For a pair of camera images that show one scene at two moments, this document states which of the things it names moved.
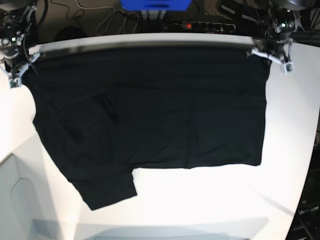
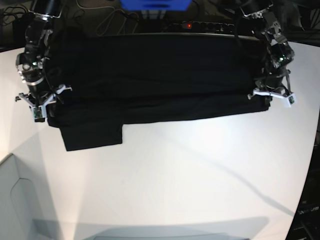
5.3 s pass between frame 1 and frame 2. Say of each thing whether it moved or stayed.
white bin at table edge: stayed
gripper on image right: moved
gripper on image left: moved
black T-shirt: moved
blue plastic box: stayed
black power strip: stayed
